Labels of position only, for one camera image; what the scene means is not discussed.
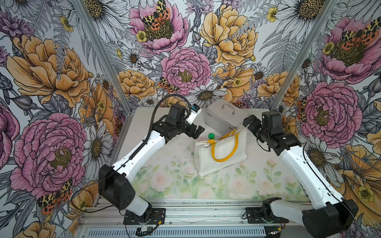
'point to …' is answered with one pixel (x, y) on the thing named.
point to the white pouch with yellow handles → (213, 155)
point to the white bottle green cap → (211, 136)
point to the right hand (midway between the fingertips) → (247, 127)
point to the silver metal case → (223, 116)
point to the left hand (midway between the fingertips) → (195, 128)
